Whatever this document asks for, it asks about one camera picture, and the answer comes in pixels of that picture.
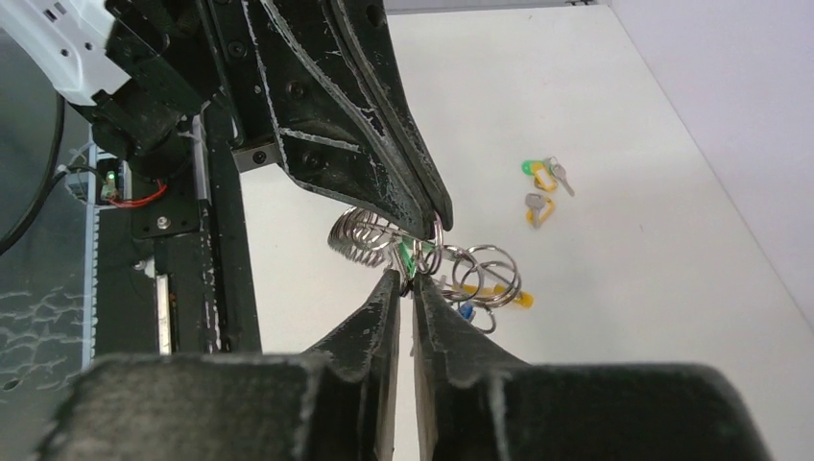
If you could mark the white toothed cable strip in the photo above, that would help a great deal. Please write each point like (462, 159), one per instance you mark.
(90, 272)

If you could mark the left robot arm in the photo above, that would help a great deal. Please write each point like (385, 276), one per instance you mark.
(133, 69)

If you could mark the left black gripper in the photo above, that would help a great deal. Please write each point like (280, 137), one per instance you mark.
(319, 79)

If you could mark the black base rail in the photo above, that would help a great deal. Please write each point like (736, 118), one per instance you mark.
(175, 275)

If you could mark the metal chain keyring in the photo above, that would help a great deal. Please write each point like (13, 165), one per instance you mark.
(472, 280)

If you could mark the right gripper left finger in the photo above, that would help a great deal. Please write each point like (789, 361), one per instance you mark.
(334, 401)

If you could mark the orange tagged key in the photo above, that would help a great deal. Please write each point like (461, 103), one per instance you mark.
(539, 209)

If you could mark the blue key tag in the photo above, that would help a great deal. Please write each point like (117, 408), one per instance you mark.
(466, 311)

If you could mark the yellow key tag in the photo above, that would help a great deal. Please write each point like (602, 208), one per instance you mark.
(499, 295)

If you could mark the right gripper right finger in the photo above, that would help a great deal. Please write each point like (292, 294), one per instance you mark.
(476, 401)

